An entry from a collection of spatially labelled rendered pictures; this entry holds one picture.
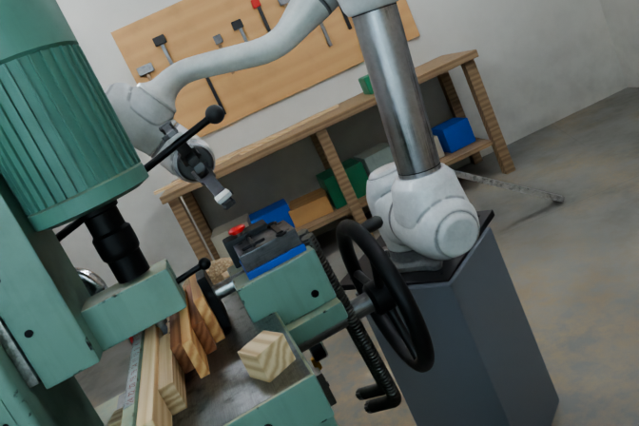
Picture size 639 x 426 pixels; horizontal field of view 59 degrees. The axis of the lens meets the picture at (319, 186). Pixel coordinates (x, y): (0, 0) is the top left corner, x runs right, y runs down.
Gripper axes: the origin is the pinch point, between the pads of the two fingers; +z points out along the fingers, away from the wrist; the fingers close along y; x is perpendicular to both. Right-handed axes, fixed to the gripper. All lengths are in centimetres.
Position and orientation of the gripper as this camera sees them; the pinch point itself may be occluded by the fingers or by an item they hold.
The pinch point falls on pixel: (200, 168)
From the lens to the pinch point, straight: 103.3
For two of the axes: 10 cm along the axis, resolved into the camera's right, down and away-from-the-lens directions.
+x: 7.6, -6.3, 1.5
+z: 2.6, 0.9, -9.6
